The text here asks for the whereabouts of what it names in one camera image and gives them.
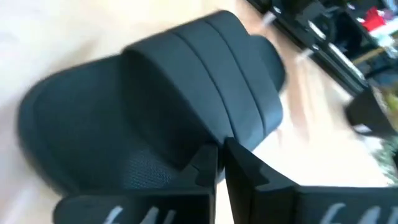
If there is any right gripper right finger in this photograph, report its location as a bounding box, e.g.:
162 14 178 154
224 138 398 224

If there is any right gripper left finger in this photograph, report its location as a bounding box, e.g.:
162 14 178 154
52 142 220 224

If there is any black metal rig frame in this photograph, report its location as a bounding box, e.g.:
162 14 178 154
245 0 377 96

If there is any potted succulent plant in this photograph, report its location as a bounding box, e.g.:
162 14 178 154
344 88 398 185

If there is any black rubber slide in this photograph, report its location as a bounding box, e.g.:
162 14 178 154
17 9 287 200

